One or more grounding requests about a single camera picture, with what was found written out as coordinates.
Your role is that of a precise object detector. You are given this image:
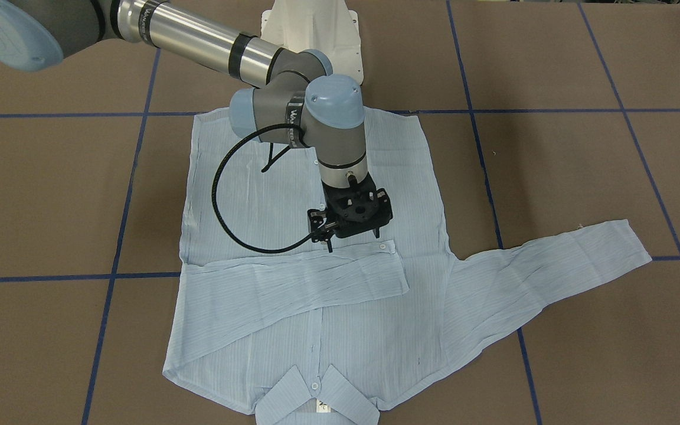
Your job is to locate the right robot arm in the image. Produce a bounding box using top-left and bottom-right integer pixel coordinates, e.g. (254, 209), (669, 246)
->
(0, 1), (393, 246)

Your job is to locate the light blue button shirt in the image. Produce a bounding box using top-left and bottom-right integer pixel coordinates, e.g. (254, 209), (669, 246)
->
(163, 108), (651, 424)

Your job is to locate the white central pedestal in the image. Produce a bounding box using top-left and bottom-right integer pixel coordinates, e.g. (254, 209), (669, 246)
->
(261, 1), (364, 84)

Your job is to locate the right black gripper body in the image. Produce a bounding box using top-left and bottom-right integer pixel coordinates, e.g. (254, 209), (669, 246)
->
(307, 180), (393, 244)

